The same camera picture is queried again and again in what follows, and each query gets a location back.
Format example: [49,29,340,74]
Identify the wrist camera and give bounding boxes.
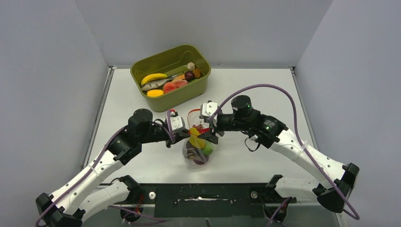
[167,109,186,133]
[199,102,218,124]

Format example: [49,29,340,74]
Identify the green plastic bin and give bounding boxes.
[131,44,211,112]

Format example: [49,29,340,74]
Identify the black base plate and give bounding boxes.
[120,183,285,218]

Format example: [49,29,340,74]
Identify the orange carrot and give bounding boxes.
[173,74,185,81]

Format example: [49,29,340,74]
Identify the dark plum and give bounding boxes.
[184,71,196,82]

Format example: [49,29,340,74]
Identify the yellow banana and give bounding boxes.
[141,73,168,86]

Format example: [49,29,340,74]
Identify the green yellow mango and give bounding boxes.
[189,128,206,149]

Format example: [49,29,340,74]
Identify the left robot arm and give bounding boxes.
[35,109,190,227]

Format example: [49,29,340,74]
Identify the grey toy fish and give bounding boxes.
[140,78,173,91]

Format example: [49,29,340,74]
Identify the green cabbage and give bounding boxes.
[201,143,215,156]

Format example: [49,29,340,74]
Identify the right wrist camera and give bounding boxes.
[199,102,218,124]

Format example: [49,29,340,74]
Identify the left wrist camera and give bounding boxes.
[167,109,186,133]

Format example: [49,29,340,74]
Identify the purple red onion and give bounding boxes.
[192,156,209,165]

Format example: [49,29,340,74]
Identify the red grape bunch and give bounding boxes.
[192,124,209,134]

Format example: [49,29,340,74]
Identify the white garlic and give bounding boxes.
[186,62,196,71]

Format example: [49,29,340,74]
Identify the clear zip top bag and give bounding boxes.
[182,109,216,168]

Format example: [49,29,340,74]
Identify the pink peach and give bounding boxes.
[172,79,188,88]

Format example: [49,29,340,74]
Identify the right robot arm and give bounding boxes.
[199,95,359,213]

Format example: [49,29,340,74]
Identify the orange peach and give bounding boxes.
[163,82,177,94]

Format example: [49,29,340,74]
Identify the small orange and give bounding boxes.
[192,68,202,79]

